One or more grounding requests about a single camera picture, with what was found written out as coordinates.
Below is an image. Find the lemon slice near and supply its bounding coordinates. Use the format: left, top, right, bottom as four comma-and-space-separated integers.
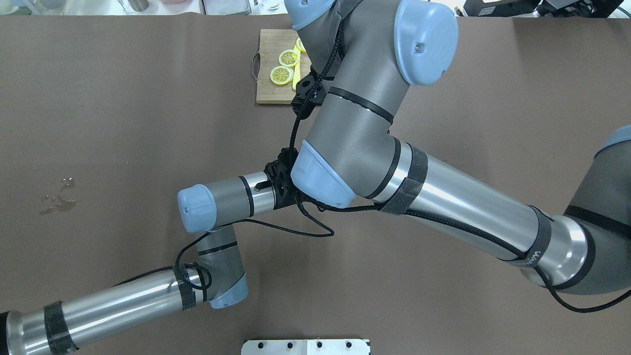
295, 37, 306, 53

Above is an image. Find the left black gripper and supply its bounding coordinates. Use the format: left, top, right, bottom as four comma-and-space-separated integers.
264, 147, 298, 210

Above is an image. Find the lemon slice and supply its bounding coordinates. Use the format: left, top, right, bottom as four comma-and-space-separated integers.
278, 49, 301, 68
295, 37, 306, 53
269, 66, 294, 86

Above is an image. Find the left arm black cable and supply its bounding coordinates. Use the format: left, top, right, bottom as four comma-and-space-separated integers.
113, 192, 336, 291

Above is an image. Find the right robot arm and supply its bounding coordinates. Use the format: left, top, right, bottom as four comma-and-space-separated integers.
285, 0, 630, 295

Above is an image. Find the wooden cutting board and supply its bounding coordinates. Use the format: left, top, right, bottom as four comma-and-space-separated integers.
255, 29, 311, 104

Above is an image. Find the spilled liquid puddle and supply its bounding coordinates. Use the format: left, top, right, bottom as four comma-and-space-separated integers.
38, 177, 80, 215

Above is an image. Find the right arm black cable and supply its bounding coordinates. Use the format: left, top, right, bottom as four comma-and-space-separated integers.
286, 20, 631, 314

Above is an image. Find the black laptop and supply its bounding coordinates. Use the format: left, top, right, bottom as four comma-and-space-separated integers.
463, 0, 542, 17

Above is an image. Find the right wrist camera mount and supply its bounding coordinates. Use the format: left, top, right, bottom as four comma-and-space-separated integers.
291, 67, 326, 120

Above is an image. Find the metal tray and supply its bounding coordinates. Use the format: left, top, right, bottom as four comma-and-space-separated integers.
201, 0, 251, 16

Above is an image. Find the lemon slice far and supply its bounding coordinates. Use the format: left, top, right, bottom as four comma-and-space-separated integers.
269, 66, 294, 86

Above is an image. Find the yellow plastic knife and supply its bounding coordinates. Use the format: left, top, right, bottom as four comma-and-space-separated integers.
291, 46, 302, 92

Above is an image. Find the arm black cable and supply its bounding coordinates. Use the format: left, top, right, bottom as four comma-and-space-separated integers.
286, 20, 631, 314
113, 192, 336, 291

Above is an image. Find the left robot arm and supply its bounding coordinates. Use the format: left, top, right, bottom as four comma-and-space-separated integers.
1, 146, 277, 355

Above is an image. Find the lemon slice middle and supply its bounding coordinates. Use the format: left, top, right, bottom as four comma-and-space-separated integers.
278, 49, 301, 68

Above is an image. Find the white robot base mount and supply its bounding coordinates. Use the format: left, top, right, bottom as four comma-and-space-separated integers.
241, 339, 372, 355

